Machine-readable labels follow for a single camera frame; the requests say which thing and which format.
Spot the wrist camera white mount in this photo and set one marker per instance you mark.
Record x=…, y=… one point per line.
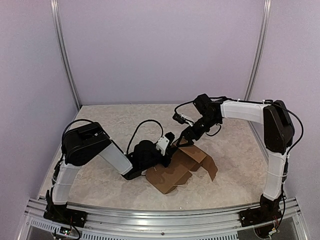
x=162, y=145
x=183, y=119

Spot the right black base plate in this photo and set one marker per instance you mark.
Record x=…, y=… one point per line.
x=259, y=215

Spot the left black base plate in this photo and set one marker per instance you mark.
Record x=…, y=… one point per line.
x=62, y=214

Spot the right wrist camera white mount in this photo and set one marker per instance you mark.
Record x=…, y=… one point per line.
x=183, y=119

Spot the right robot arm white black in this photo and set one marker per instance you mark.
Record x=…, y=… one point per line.
x=278, y=139

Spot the right aluminium frame post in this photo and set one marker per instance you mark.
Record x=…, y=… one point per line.
x=259, y=49

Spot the aluminium frame post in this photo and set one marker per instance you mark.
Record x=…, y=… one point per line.
x=54, y=5
x=259, y=49

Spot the brown cardboard paper box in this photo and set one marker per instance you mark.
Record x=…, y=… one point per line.
x=184, y=162

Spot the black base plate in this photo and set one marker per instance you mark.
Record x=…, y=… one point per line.
x=62, y=214
x=259, y=215

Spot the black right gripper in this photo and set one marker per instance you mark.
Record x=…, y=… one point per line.
x=189, y=137

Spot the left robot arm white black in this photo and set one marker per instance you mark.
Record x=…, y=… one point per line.
x=80, y=145

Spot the front aluminium rail frame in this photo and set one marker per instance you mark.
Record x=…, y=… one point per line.
x=103, y=223

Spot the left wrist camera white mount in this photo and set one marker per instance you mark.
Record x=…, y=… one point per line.
x=162, y=145

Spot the left aluminium frame post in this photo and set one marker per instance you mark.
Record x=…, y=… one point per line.
x=54, y=5

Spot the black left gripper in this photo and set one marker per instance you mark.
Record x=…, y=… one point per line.
x=169, y=151

